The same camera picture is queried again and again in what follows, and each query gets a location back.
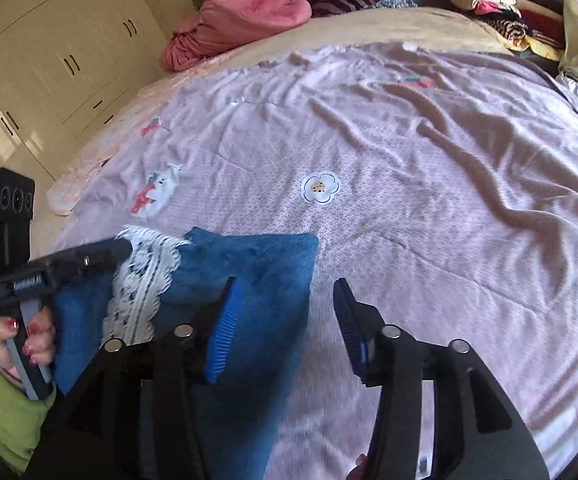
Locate blue denim pants lace trim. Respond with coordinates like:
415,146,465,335
54,226,318,479

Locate green sleeve left forearm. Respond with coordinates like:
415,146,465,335
0,372,57,476

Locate left hand red nails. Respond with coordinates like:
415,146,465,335
0,303,58,391

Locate right hand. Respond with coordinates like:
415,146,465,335
345,454,367,480

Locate pink patterned bed quilt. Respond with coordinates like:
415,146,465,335
59,44,578,479

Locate cream wardrobe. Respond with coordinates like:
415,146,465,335
0,0,165,179

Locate pink blanket bundle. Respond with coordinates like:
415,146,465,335
160,0,312,73

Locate pile of folded clothes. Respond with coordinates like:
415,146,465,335
449,0,566,62

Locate striped purple cloth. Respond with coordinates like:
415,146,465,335
306,0,380,18

